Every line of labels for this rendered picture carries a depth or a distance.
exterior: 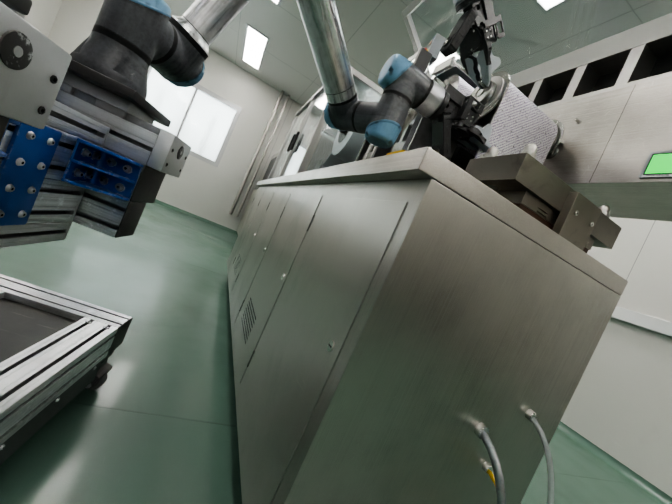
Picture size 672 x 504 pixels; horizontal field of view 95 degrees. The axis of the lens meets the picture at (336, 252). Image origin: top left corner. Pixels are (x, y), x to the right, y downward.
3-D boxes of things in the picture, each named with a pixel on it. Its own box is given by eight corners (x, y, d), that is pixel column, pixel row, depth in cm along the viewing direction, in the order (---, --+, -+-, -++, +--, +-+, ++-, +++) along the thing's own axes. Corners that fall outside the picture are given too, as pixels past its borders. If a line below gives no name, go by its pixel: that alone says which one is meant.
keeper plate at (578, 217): (548, 236, 70) (569, 191, 70) (572, 251, 74) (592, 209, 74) (559, 237, 68) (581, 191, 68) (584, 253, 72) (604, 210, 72)
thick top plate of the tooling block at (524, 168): (460, 180, 78) (470, 158, 78) (550, 239, 94) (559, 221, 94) (515, 179, 64) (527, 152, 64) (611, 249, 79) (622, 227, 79)
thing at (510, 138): (468, 171, 84) (497, 108, 83) (521, 207, 93) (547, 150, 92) (469, 171, 83) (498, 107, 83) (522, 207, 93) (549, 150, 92)
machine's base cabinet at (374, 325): (221, 271, 285) (258, 186, 282) (285, 293, 310) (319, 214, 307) (219, 637, 53) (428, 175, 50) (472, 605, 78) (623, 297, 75)
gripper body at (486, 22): (506, 38, 80) (496, -15, 77) (481, 48, 78) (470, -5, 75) (483, 50, 87) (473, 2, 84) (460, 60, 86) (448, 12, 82)
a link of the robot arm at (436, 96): (425, 104, 71) (405, 112, 79) (439, 115, 73) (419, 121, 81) (438, 74, 71) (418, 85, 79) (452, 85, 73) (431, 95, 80)
